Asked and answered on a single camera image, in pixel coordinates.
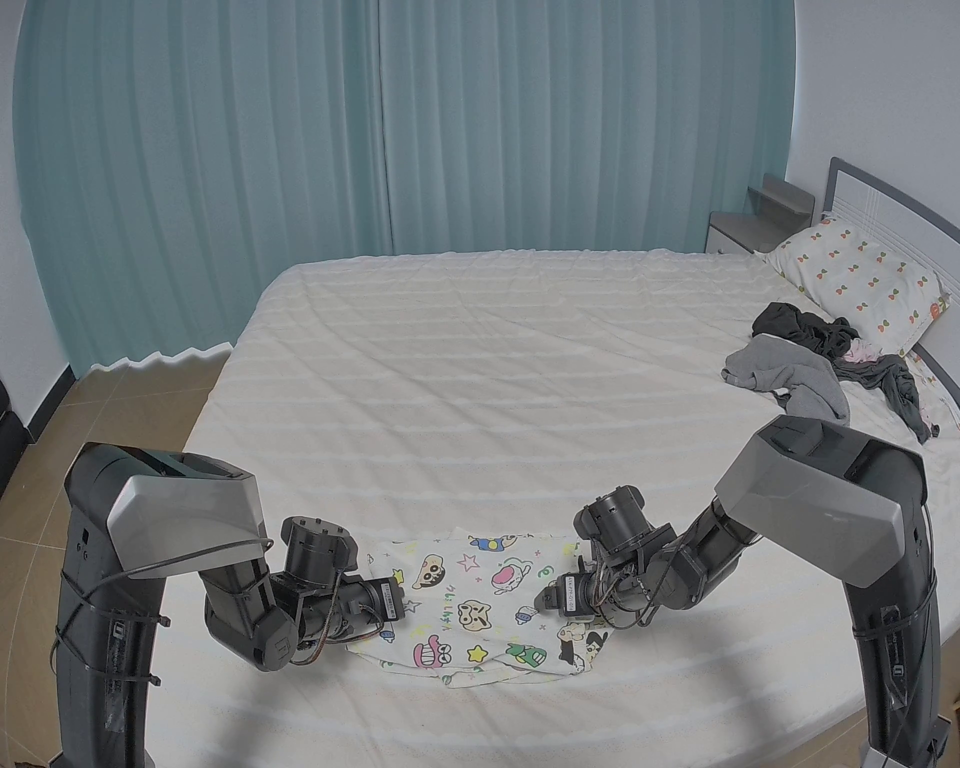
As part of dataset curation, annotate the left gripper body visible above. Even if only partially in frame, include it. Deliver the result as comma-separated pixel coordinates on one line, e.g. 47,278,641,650
341,574,411,639

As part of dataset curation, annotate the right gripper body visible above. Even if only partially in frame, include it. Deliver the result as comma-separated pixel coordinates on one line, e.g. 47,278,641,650
558,571,613,624

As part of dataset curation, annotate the white printed pyjama top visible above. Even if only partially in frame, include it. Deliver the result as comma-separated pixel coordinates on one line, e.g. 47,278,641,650
345,528,621,688

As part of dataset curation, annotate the bed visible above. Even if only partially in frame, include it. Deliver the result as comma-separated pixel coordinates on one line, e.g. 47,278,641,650
146,157,960,768

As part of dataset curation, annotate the black garment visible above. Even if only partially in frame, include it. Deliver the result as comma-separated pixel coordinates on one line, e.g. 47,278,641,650
752,301,861,361

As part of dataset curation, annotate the grey bedside table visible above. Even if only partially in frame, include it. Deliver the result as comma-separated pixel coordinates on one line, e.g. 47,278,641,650
706,174,817,256

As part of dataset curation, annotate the black chest of drawers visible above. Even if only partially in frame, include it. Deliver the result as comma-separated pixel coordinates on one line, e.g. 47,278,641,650
0,382,33,500

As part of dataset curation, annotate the white printed pillow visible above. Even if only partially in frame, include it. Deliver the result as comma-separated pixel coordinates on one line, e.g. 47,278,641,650
765,217,952,355

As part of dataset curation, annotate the blue-green curtain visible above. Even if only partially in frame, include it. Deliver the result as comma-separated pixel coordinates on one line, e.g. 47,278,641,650
13,0,798,376

